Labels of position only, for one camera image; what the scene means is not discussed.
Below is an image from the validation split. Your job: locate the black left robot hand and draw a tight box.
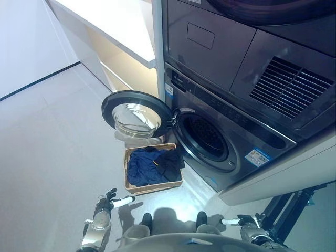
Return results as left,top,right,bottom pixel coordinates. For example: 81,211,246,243
95,188,137,211

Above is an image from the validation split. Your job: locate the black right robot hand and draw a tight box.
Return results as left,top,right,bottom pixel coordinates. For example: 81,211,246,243
222,214,255,227

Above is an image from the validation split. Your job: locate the woven wicker laundry basket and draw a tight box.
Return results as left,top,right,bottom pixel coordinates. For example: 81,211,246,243
123,142,184,196

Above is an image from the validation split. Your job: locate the grey front-load washing machine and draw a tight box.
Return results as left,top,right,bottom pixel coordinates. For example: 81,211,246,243
164,62,298,194

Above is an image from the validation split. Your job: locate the silver right robot leg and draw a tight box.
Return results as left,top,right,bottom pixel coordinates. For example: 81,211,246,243
196,225,222,236

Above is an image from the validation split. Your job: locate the black right robot foot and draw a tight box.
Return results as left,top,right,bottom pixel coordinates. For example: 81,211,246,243
196,211,208,227

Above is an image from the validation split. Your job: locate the black robot foot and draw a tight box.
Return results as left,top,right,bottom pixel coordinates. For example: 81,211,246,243
142,213,154,232
196,211,208,227

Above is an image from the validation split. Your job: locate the black left robot foot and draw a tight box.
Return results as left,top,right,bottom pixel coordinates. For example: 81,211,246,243
142,213,154,232

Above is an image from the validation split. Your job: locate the black tripod stand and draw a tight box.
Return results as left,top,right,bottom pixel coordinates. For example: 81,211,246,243
258,183,329,245

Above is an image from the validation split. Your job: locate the dark blue garment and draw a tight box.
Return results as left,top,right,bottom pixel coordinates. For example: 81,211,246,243
127,147,185,187

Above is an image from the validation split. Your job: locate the white rectangular info sticker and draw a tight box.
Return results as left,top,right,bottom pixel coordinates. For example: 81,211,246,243
245,149,270,167

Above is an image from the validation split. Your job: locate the grey robot torso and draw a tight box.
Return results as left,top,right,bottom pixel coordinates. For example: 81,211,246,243
117,232,253,252

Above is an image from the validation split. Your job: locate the round black glass washer door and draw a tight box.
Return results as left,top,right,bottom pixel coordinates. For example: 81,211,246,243
101,90,174,139

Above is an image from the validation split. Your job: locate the blue white energy label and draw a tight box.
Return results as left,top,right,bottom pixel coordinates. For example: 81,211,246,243
165,83,175,104

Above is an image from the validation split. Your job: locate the grey dryer with vent grille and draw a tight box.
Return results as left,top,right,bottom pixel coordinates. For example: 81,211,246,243
161,0,336,138

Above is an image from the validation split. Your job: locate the white counter cabinet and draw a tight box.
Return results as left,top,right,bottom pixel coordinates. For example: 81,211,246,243
48,0,159,98

